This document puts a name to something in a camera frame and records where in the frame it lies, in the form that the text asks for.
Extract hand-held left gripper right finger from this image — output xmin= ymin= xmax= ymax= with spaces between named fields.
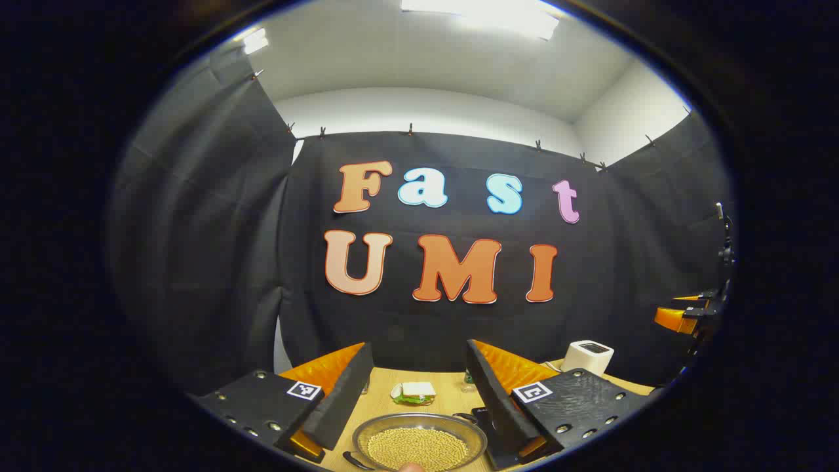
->
xmin=466 ymin=339 xmax=656 ymax=470

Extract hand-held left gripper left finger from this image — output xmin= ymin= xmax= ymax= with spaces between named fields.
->
xmin=187 ymin=341 xmax=374 ymax=465

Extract stainless steel pot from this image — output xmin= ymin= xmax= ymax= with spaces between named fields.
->
xmin=342 ymin=412 xmax=489 ymax=472

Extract sandwich with lettuce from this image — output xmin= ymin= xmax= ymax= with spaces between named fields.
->
xmin=393 ymin=382 xmax=437 ymax=406

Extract pile of yellow soybeans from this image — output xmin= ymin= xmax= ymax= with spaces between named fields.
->
xmin=367 ymin=427 xmax=469 ymax=472

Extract white toaster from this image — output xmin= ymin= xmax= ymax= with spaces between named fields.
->
xmin=560 ymin=340 xmax=615 ymax=377

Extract black backdrop cloth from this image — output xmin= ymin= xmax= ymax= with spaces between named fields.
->
xmin=108 ymin=46 xmax=738 ymax=397

